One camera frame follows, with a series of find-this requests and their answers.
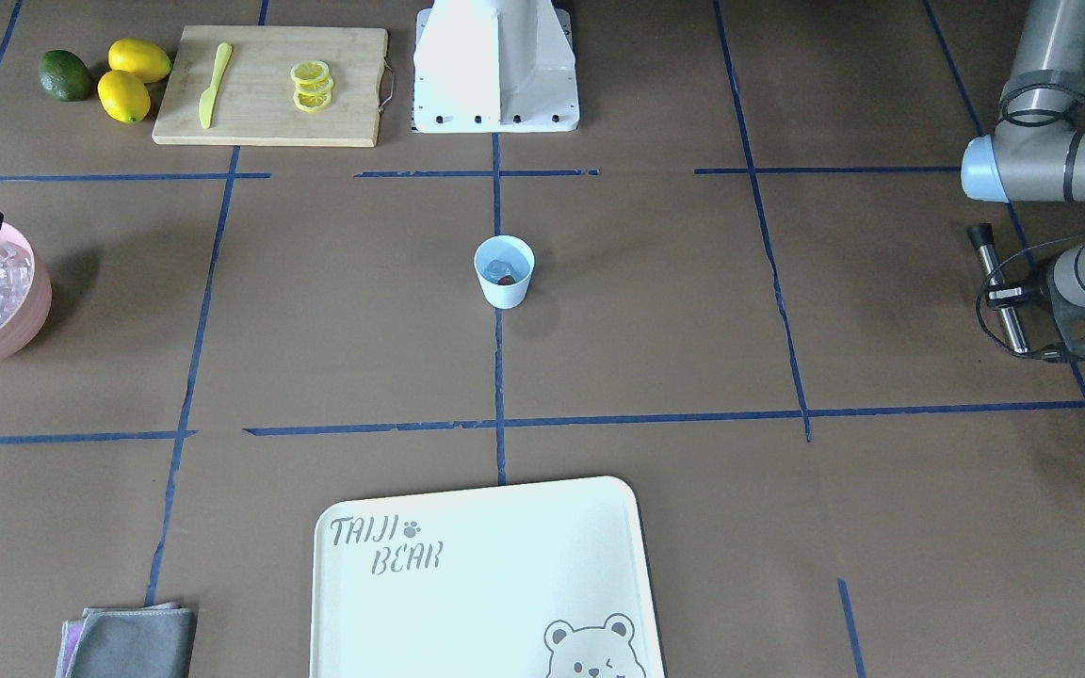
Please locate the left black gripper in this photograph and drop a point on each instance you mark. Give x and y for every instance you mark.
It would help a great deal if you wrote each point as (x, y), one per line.
(1070, 314)

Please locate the steel muddler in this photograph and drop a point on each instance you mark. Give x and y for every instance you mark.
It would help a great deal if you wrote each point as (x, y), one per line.
(1012, 340)

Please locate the ice cube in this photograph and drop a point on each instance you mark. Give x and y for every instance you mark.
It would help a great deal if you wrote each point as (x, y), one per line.
(504, 264)

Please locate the light blue cup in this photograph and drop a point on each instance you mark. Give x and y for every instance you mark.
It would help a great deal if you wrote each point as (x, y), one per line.
(504, 297)

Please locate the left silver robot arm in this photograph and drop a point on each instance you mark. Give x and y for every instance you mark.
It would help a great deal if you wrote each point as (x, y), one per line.
(1036, 153)

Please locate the green avocado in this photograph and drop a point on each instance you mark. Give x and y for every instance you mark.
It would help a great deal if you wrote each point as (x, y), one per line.
(64, 77)

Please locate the yellow lemon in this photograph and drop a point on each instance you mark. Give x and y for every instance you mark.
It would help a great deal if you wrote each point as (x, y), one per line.
(144, 59)
(124, 97)

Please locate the yellow knife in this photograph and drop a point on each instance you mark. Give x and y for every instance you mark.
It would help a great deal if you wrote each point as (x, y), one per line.
(208, 97)

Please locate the wooden cutting board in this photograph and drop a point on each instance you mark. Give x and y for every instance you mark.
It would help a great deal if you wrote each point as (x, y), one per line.
(255, 102)

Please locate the lemon slices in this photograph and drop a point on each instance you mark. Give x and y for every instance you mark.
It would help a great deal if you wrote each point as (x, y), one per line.
(313, 85)

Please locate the folded grey cloth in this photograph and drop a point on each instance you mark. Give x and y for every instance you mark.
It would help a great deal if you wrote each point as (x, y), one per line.
(151, 641)

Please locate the cream bear tray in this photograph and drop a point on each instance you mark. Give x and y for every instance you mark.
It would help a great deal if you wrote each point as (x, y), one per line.
(545, 579)

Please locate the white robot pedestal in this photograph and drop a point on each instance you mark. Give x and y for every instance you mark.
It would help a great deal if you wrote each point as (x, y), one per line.
(485, 67)

